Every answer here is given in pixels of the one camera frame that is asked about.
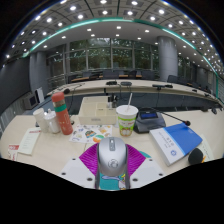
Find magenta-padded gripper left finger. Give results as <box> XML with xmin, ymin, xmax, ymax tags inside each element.
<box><xmin>59</xmin><ymin>143</ymin><xmax>101</xmax><ymax>190</ymax></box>

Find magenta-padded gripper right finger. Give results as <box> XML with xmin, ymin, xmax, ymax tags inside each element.
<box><xmin>125</xmin><ymin>143</ymin><xmax>166</xmax><ymax>190</ymax></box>

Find silver grey computer mouse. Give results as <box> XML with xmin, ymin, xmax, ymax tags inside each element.
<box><xmin>96</xmin><ymin>136</ymin><xmax>129</xmax><ymax>178</ymax></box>

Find colourful sticker sheet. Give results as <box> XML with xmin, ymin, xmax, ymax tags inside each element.
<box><xmin>69</xmin><ymin>123</ymin><xmax>114</xmax><ymax>144</ymax></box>

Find blue and white book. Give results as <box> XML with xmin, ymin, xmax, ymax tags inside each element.
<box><xmin>148</xmin><ymin>122</ymin><xmax>204</xmax><ymax>167</ymax></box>

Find black handheld microphone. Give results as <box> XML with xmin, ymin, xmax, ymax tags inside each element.
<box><xmin>187</xmin><ymin>147</ymin><xmax>206</xmax><ymax>166</ymax></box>

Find dark conference microphone console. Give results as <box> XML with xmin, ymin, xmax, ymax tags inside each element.
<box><xmin>134</xmin><ymin>107</ymin><xmax>192</xmax><ymax>134</ymax></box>

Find white lidded mug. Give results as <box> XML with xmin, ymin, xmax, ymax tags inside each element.
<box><xmin>44</xmin><ymin>109</ymin><xmax>62</xmax><ymax>134</ymax></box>

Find green-printed paper cup with straw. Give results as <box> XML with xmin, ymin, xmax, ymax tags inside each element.
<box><xmin>115</xmin><ymin>92</ymin><xmax>139</xmax><ymax>137</ymax></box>

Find cream paper with red heading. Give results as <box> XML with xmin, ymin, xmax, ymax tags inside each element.
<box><xmin>17</xmin><ymin>127</ymin><xmax>42</xmax><ymax>156</ymax></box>

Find red bottle with green band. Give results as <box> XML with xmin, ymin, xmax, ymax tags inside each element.
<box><xmin>51</xmin><ymin>91</ymin><xmax>74</xmax><ymax>136</ymax></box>

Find beige desk organizer box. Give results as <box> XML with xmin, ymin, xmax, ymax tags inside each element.
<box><xmin>77</xmin><ymin>96</ymin><xmax>118</xmax><ymax>126</ymax></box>

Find pale printed paper sheet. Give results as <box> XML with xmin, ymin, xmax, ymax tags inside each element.
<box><xmin>198</xmin><ymin>133</ymin><xmax>216</xmax><ymax>162</ymax></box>

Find grey box appliance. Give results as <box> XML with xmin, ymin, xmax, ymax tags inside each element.
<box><xmin>22</xmin><ymin>93</ymin><xmax>38</xmax><ymax>110</ymax></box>

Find white standing appliance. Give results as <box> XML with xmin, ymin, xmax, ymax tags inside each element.
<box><xmin>35</xmin><ymin>87</ymin><xmax>45</xmax><ymax>104</ymax></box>

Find dark office chairs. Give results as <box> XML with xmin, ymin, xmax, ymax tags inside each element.
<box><xmin>81</xmin><ymin>68</ymin><xmax>214</xmax><ymax>94</ymax></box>

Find ceiling lights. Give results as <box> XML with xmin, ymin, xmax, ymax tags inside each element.
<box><xmin>4</xmin><ymin>0</ymin><xmax>224</xmax><ymax>73</ymax></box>

